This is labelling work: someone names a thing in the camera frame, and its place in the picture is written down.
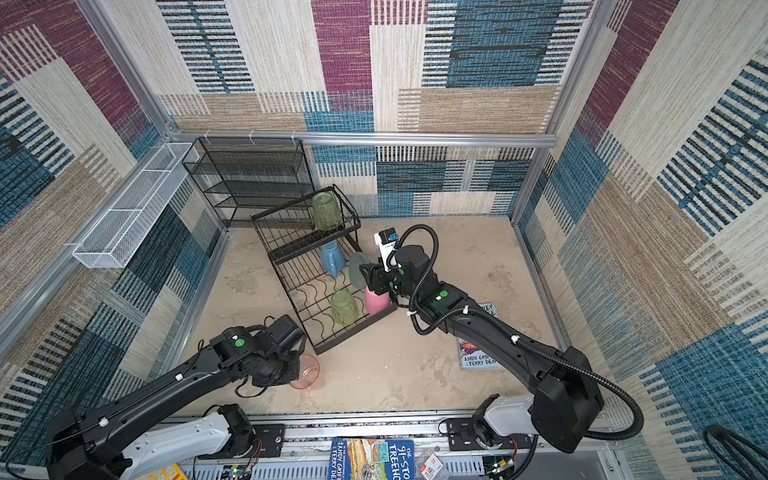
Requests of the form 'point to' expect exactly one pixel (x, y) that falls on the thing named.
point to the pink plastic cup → (375, 303)
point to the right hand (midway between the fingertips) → (374, 267)
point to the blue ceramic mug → (333, 257)
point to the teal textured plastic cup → (357, 277)
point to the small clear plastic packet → (430, 467)
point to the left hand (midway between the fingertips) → (298, 375)
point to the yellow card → (170, 472)
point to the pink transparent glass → (309, 372)
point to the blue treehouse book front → (372, 459)
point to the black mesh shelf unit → (240, 176)
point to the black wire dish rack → (315, 257)
